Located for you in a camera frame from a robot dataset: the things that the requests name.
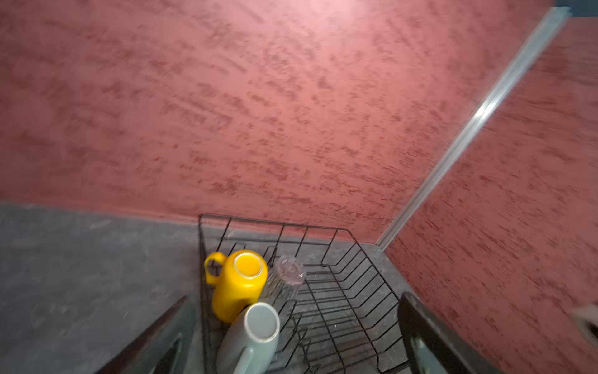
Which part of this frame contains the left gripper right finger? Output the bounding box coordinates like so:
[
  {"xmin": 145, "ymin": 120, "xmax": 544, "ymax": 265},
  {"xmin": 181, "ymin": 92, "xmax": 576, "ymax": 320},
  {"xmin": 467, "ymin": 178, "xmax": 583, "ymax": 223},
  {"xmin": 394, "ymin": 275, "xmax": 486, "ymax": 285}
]
[{"xmin": 398, "ymin": 292, "xmax": 501, "ymax": 373}]

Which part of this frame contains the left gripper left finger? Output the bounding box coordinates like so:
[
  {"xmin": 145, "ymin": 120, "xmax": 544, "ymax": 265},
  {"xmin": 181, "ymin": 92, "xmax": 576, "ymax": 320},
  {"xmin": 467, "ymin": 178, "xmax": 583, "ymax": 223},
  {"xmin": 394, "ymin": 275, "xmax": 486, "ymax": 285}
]
[{"xmin": 98, "ymin": 296, "xmax": 196, "ymax": 373}]

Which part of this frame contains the white grey mug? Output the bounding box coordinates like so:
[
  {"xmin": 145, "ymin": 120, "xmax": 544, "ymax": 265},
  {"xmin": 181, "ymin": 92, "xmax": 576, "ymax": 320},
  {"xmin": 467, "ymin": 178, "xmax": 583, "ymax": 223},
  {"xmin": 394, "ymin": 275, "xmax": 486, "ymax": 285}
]
[{"xmin": 216, "ymin": 302, "xmax": 281, "ymax": 374}]

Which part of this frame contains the yellow mug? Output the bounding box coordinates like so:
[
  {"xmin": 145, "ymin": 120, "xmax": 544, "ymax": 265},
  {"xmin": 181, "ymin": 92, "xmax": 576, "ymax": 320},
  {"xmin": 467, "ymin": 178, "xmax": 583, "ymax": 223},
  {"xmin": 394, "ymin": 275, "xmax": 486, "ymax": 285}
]
[{"xmin": 204, "ymin": 249, "xmax": 268, "ymax": 324}]

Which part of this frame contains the clear glass cup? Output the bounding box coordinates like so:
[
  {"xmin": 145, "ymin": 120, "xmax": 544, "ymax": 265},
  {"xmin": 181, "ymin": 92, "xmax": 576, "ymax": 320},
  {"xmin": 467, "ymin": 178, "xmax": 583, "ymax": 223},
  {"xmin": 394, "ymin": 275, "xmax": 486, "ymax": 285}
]
[{"xmin": 259, "ymin": 256, "xmax": 306, "ymax": 312}]

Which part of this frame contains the black wire dish rack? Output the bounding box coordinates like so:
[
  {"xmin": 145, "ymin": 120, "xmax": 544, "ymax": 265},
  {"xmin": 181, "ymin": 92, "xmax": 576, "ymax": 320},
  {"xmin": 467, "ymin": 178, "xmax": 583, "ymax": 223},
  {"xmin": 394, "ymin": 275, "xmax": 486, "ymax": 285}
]
[{"xmin": 198, "ymin": 214, "xmax": 409, "ymax": 373}]

